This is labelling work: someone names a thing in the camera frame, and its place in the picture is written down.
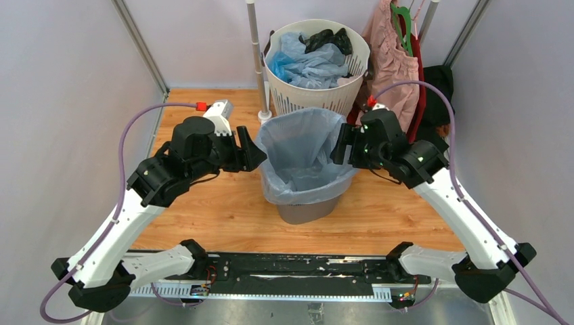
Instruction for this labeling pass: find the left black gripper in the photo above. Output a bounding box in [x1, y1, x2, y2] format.
[189, 125, 267, 181]

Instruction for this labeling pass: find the light blue plastic bag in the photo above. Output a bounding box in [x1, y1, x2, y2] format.
[255, 108, 358, 205]

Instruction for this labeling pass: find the white slotted laundry basket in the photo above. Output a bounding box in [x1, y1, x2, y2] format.
[263, 19, 370, 116]

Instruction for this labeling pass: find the grey mesh trash bin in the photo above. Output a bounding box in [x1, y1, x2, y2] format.
[276, 196, 340, 225]

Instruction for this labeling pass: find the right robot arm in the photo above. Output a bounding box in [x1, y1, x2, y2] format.
[330, 108, 536, 303]

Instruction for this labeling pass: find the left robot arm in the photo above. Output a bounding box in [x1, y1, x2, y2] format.
[51, 116, 267, 312]

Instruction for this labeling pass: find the white rack base foot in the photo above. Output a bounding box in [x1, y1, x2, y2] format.
[257, 81, 274, 125]

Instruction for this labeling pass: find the pink plastic bag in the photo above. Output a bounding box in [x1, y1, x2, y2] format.
[337, 75, 361, 87]

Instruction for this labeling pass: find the black garment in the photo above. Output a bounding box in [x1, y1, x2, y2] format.
[416, 65, 454, 152]

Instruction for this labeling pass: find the crumpled pale blue bag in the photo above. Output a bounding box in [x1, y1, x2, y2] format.
[280, 32, 349, 90]

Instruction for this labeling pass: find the pink hanging garment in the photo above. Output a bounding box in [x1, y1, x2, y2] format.
[355, 1, 420, 132]

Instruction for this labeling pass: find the bright blue plastic bag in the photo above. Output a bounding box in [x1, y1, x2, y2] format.
[269, 51, 295, 83]

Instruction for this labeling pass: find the black plastic bag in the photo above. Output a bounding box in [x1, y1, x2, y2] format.
[299, 28, 353, 56]

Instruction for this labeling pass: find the green clothes hanger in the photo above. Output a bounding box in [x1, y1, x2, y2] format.
[390, 3, 413, 56]

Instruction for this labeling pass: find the silver clothes rack pole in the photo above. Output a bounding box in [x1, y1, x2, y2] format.
[245, 0, 265, 109]

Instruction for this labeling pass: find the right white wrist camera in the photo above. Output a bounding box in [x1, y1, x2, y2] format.
[366, 95, 390, 112]

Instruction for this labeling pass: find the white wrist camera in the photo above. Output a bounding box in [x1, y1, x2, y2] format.
[196, 100, 234, 136]
[366, 95, 390, 112]

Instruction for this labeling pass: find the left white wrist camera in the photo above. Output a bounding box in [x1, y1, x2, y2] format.
[196, 100, 234, 136]

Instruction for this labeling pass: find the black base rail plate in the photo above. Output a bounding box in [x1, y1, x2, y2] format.
[163, 252, 433, 297]

